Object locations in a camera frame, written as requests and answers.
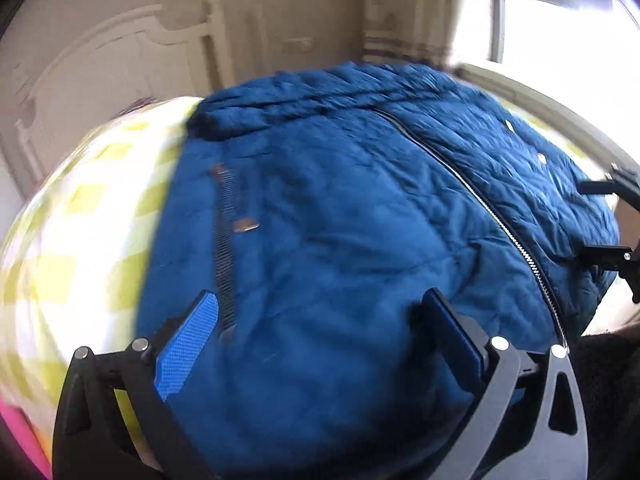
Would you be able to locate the printed curtain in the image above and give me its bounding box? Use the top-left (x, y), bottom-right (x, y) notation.
top-left (362, 0), bottom-right (501, 68)

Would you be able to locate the yellow checked bed sheet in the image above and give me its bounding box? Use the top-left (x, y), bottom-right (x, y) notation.
top-left (0, 95), bottom-right (626, 471)

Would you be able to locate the beige window ledge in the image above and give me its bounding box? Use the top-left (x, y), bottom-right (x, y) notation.
top-left (457, 62), bottom-right (640, 171)

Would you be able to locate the dark cloth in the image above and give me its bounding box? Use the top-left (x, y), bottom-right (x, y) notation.
top-left (570, 317), bottom-right (640, 480)

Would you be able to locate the pink cloth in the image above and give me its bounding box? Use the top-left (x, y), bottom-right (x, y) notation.
top-left (0, 397), bottom-right (53, 478)

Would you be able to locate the blue quilted jacket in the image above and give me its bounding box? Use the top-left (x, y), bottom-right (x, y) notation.
top-left (137, 60), bottom-right (621, 480)

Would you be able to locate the white wooden headboard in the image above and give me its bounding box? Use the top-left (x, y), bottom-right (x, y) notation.
top-left (12, 0), bottom-right (236, 186)

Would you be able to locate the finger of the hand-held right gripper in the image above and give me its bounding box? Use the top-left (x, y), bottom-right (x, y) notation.
top-left (582, 242), bottom-right (640, 305)
top-left (579, 162), bottom-right (640, 196)

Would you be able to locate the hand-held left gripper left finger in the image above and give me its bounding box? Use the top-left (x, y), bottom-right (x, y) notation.
top-left (52, 290), bottom-right (221, 480)

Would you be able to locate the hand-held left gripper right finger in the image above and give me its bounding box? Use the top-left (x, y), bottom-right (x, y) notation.
top-left (420, 287), bottom-right (591, 480)

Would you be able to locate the window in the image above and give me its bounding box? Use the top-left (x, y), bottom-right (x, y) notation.
top-left (487, 0), bottom-right (640, 91)

